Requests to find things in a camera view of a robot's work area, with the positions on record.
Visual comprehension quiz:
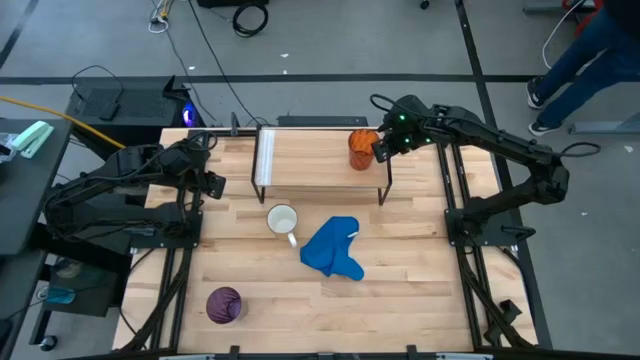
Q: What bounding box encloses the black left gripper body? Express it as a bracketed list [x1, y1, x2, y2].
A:
[187, 149, 215, 185]

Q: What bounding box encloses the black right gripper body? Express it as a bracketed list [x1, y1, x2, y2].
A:
[383, 122, 417, 159]

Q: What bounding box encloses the white mug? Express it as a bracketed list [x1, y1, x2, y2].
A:
[265, 203, 300, 249]

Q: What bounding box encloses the purple ball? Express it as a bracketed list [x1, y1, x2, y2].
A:
[205, 285, 250, 325]

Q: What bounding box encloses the black electronics unit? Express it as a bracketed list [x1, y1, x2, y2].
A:
[277, 115, 370, 128]

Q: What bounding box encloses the black computer tower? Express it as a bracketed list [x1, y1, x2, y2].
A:
[66, 74, 206, 147]

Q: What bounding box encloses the black power adapter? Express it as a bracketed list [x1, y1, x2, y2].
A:
[98, 89, 123, 122]

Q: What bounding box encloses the blue microfibre cloth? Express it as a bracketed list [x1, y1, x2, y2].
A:
[298, 215, 366, 282]

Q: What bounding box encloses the black low cart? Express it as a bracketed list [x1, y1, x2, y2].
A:
[37, 249, 121, 319]

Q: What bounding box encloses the mint green stapler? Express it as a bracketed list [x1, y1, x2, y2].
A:
[10, 120, 55, 160]

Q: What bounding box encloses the black side desk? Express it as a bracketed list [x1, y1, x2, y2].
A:
[0, 118, 74, 256]

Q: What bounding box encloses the clear plastic packet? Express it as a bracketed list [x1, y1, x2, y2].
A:
[0, 132, 19, 164]

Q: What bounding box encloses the grey stand foot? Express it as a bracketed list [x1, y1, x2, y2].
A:
[568, 112, 640, 136]

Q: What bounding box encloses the person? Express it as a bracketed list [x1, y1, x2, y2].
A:
[525, 0, 640, 137]

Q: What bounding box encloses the red stool base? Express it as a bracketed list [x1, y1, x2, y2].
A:
[562, 0, 601, 37]

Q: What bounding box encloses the black metal table frame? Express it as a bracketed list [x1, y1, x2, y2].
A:
[119, 127, 554, 360]

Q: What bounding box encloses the wooden shelf with black frame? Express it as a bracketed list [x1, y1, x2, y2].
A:
[249, 123, 394, 207]

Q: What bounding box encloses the long black floor cable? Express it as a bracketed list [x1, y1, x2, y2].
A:
[186, 0, 271, 127]

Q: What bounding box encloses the coiled black cable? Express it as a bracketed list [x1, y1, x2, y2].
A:
[232, 2, 270, 39]

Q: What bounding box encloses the white cable bundle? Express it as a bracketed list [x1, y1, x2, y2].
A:
[147, 0, 174, 35]

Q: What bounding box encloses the yellow floor cable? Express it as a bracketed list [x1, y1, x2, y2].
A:
[0, 95, 126, 150]

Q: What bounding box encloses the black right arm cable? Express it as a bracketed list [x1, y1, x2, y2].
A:
[558, 141, 602, 159]

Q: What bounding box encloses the white floor cable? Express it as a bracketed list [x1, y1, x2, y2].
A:
[542, 0, 586, 70]

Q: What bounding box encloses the black bracket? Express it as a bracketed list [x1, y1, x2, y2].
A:
[498, 298, 524, 326]

